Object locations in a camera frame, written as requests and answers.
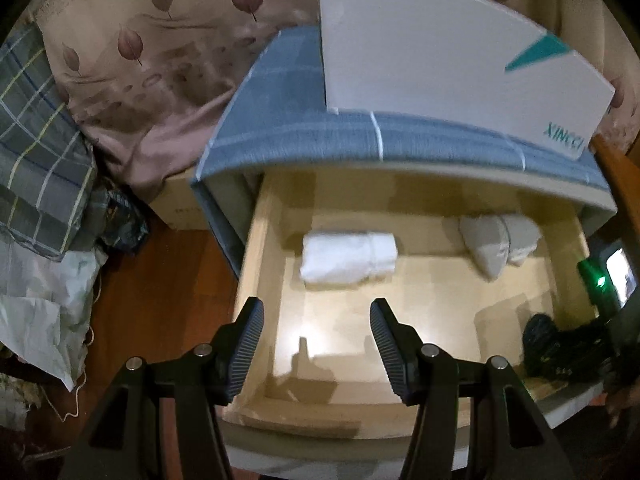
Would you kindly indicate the beige white garment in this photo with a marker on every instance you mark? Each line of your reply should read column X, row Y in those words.
column 485, row 245

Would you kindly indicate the blue checked cloth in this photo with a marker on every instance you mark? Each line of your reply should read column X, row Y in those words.
column 290, row 110

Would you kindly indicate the leaf print bed sheet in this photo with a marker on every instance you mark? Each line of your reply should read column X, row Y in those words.
column 150, row 60

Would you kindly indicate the person's right hand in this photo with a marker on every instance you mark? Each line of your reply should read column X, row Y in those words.
column 617, row 405

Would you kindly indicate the dark printed package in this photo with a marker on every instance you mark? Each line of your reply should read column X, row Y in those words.
column 120, row 225

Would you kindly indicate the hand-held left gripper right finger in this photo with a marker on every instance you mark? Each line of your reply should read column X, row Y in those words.
column 387, row 350

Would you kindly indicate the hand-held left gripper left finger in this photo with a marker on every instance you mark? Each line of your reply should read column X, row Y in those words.
column 245, row 350

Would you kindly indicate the cardboard box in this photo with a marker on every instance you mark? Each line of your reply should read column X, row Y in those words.
column 175, row 205

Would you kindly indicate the white shoe box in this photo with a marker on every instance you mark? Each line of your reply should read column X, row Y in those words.
column 425, row 60

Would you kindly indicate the wooden drawer with grey front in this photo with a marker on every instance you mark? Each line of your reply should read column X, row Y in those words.
column 400, row 285

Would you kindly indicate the dark blue speckled garment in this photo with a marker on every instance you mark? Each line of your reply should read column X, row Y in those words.
column 542, row 340

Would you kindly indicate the grey plaid cloth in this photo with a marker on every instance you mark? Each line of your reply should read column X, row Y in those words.
column 35, row 160

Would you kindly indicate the white plastic bag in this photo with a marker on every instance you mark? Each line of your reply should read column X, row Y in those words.
column 40, row 300

